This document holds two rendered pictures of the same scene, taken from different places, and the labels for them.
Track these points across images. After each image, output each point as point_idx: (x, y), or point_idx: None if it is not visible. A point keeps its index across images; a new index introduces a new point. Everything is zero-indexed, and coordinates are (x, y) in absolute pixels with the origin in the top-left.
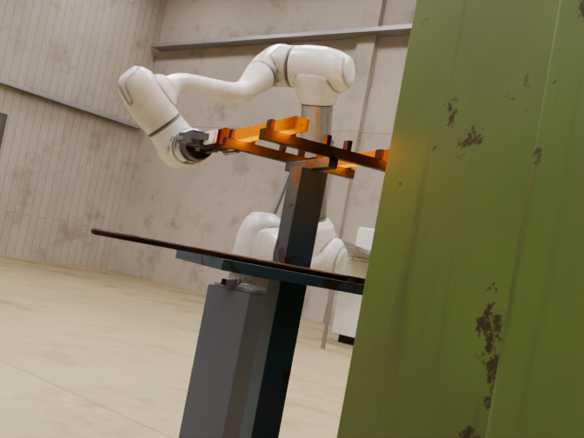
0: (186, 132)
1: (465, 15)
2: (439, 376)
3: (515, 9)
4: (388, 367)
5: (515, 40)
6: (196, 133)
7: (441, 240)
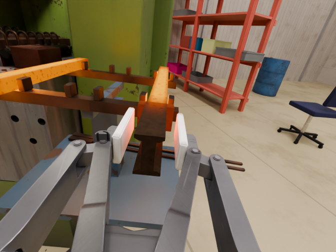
0: (239, 203)
1: (147, 15)
2: None
3: (150, 22)
4: None
5: (149, 33)
6: (207, 157)
7: (144, 91)
